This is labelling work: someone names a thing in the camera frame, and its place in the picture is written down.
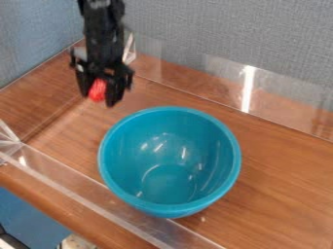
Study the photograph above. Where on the blue plastic bowl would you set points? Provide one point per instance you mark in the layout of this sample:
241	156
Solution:
170	160

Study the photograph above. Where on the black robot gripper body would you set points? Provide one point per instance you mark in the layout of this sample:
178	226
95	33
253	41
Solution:
103	32

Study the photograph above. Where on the clear acrylic barrier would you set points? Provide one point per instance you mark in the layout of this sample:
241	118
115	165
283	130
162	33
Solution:
279	99
83	204

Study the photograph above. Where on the red toy strawberry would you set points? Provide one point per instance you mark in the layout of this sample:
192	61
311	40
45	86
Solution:
96	93

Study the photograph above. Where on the clear acrylic corner bracket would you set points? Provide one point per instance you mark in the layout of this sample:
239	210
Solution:
128	50

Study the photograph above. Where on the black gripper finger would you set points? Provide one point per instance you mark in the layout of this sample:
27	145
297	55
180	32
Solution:
118	84
81	82

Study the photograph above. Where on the clear acrylic back barrier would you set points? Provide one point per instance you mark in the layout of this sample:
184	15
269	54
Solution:
279	99

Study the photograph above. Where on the clear acrylic left bracket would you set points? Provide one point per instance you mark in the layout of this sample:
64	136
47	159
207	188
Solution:
11	146

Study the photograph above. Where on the clear acrylic front barrier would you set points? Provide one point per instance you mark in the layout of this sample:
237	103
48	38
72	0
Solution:
83	204

